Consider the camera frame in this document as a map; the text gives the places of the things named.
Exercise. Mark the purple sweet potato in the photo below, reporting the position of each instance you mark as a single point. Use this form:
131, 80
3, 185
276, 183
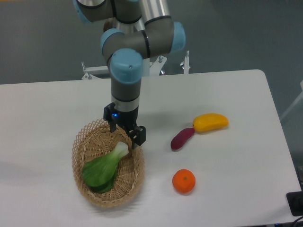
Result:
181, 138

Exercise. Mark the black device at edge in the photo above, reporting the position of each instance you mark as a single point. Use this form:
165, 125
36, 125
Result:
295, 202

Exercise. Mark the orange tangerine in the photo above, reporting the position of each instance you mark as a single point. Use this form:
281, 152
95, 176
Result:
184, 181

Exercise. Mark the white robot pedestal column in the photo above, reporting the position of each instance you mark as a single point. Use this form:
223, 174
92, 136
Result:
146, 67

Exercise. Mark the white frame at right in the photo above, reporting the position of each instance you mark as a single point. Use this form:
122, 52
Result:
292, 106

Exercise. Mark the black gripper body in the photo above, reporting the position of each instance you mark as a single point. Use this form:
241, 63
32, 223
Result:
125, 120

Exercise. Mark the green bok choy vegetable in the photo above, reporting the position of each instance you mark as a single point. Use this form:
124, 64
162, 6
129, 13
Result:
100, 173

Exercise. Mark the woven wicker basket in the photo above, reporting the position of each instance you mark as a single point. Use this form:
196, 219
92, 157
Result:
96, 140

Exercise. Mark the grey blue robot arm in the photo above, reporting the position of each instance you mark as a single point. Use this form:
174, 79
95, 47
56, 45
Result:
141, 29

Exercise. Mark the yellow mango fruit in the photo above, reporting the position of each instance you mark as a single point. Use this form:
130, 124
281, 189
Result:
210, 122

